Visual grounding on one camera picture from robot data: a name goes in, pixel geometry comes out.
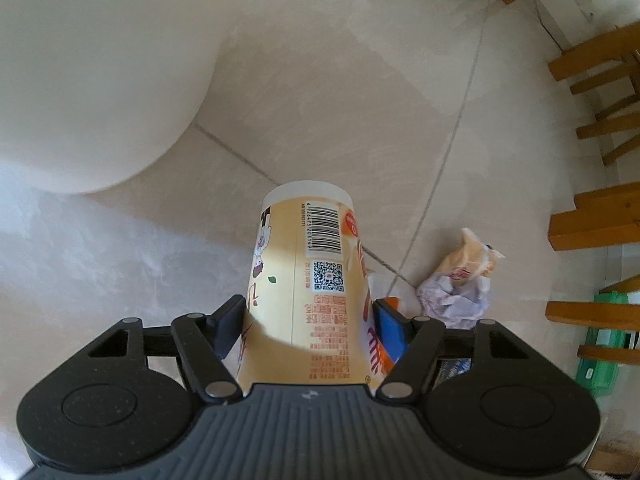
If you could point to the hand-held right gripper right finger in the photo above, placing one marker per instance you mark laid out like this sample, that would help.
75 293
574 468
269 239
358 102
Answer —
390 331

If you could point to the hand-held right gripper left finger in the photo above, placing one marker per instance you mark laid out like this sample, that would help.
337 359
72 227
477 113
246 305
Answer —
227 327

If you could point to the orange wrapper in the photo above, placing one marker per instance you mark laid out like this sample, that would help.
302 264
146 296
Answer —
391 303

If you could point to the beige printed paper cup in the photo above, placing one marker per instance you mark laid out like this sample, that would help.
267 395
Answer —
300 260

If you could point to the white plastic trash bin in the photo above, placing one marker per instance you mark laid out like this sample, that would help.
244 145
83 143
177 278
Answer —
100 60

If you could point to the crumpled white paper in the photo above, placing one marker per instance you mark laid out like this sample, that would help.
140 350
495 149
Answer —
452 302

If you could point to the dark blue packet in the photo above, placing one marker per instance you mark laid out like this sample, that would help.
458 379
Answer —
454 369

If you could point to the beige snack wrapper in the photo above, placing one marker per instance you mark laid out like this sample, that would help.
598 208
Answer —
467 262

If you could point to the green plastic crate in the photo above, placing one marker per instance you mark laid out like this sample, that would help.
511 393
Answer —
597 375

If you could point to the wooden chair legs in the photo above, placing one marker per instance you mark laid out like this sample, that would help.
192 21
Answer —
590 225

